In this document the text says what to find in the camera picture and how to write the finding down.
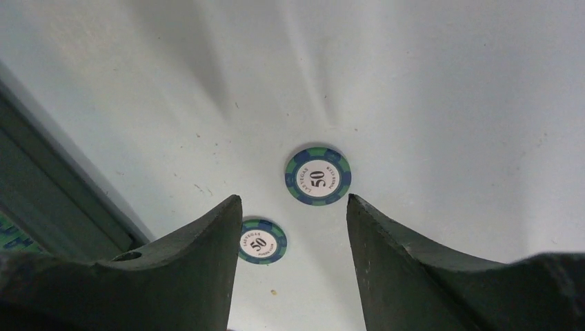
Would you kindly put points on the green blue 50 chip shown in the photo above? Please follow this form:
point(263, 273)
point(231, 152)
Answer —
point(262, 242)
point(318, 176)

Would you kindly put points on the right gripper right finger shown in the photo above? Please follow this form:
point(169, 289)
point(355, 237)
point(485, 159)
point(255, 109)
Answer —
point(407, 281)

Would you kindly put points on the black poker case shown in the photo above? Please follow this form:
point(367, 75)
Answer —
point(48, 196)

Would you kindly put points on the purple green chip stack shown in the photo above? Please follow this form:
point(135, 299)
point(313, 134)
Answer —
point(14, 239)

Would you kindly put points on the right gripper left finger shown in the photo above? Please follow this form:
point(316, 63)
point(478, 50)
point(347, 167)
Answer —
point(182, 281)

